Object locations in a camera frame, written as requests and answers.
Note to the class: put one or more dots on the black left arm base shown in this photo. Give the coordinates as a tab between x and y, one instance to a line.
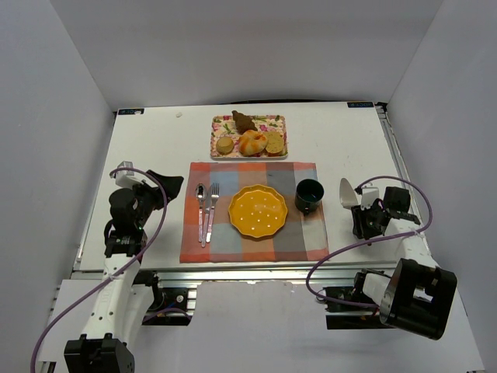
170	304

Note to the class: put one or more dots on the floral rectangular tray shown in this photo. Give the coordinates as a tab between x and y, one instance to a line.
225	126

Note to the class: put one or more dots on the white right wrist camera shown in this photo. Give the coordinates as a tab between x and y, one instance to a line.
369	194

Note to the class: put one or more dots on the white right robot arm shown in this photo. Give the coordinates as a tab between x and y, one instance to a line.
418	296

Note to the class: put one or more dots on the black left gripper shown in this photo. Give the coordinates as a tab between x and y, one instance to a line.
153	193

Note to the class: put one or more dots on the dark green mug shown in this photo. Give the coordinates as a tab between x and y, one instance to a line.
308	196

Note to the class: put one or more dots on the steel spoon pink handle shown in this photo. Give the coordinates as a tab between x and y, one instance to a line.
201	194

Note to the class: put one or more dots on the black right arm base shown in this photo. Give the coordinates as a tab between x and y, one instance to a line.
348	317

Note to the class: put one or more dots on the brown chocolate croissant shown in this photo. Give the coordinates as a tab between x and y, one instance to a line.
243	122

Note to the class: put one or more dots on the steel fork pink handle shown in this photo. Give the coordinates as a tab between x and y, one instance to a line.
214	195

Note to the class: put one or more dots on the yellow dotted plate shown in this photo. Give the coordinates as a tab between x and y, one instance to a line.
258	211

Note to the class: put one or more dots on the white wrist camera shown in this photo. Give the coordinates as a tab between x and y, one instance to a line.
369	194
125	178

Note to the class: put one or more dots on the brown toast slice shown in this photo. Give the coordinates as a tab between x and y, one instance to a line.
275	144

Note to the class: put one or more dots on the aluminium table frame rail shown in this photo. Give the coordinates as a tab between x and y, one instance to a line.
340	141

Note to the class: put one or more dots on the left blue corner label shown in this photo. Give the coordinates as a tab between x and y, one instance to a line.
130	111

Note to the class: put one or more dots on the small round yellow muffin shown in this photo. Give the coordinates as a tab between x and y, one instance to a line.
224	145

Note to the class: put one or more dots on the orange striped bread roll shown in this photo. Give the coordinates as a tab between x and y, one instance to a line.
252	143

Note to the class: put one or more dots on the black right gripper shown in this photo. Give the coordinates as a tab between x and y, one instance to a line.
359	221

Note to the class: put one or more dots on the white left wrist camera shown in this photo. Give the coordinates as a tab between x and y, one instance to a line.
125	178

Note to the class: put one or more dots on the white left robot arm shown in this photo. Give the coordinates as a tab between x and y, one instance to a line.
121	303

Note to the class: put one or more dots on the steel spatula wooden handle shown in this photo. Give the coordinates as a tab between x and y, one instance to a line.
347	195

